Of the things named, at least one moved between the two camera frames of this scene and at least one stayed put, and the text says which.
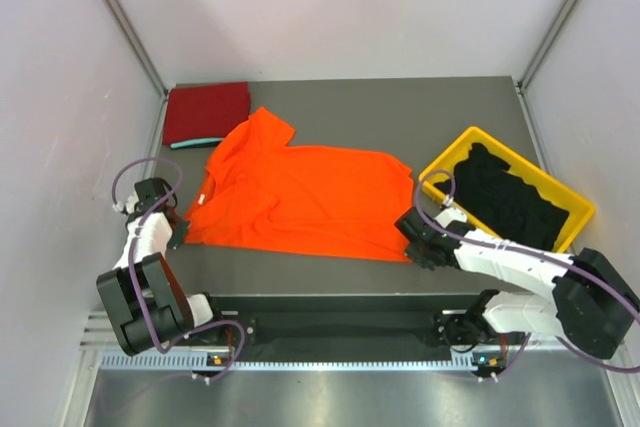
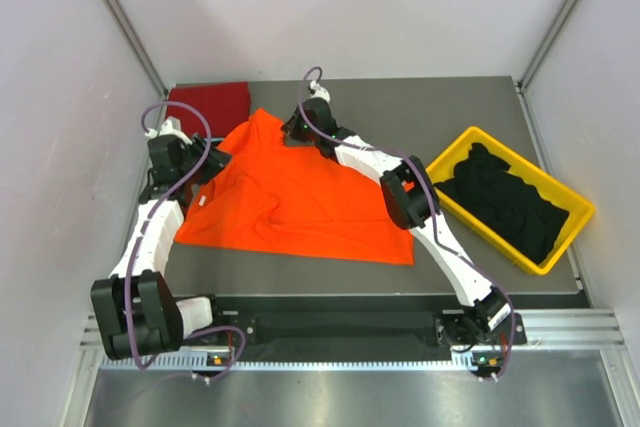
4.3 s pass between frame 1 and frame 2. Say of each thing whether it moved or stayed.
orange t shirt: stayed
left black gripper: moved
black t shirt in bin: stayed
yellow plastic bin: stayed
